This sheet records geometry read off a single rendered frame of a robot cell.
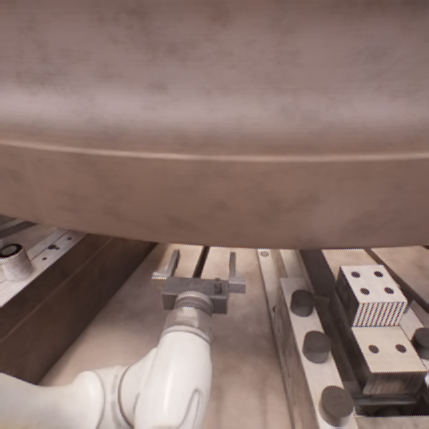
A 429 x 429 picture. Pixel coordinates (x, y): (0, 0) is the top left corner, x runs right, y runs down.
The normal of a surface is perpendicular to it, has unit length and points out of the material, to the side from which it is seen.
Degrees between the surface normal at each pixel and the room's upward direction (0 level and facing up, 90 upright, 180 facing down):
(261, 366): 0
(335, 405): 0
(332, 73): 87
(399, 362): 0
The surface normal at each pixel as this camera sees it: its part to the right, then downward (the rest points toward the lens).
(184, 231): -0.15, 0.54
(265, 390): -0.02, -0.84
